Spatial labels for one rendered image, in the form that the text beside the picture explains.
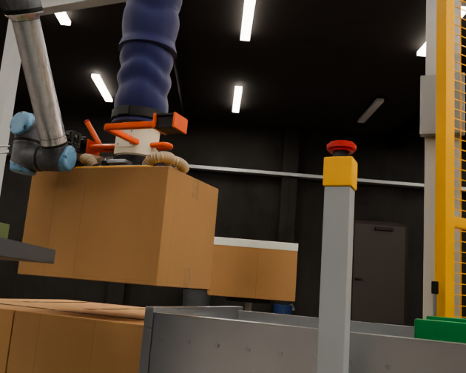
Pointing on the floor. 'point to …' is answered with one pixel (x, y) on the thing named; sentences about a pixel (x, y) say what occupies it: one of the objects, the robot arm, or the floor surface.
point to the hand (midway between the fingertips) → (80, 149)
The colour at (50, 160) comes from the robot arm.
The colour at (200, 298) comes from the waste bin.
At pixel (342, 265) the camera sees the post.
